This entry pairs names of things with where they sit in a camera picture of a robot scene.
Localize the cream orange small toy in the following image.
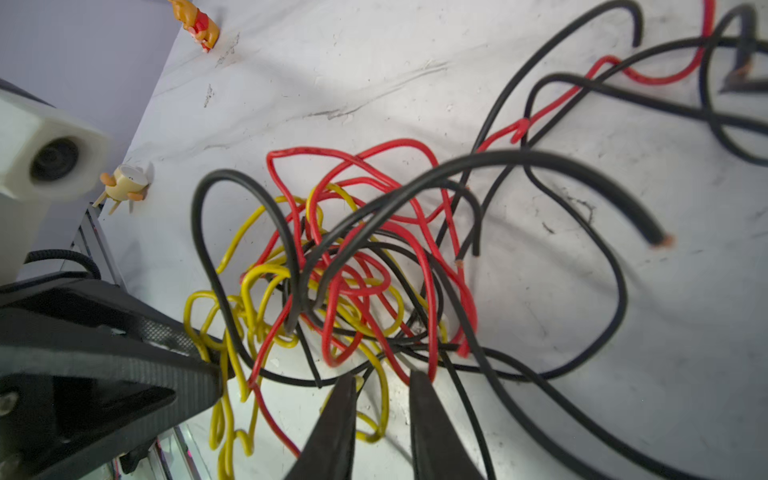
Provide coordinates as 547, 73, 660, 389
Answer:
92, 163, 151, 215

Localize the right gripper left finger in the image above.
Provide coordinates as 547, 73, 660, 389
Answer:
286, 374, 357, 479

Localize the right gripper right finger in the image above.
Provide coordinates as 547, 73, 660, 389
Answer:
409, 370, 482, 480

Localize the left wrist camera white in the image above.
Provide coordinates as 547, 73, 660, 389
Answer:
1, 80, 110, 285

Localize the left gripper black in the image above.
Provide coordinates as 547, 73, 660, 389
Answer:
1, 272, 223, 479

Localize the black cable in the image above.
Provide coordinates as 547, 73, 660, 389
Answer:
431, 0, 768, 385
190, 149, 768, 480

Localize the orange bear toy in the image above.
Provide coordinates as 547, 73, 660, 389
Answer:
169, 0, 220, 52

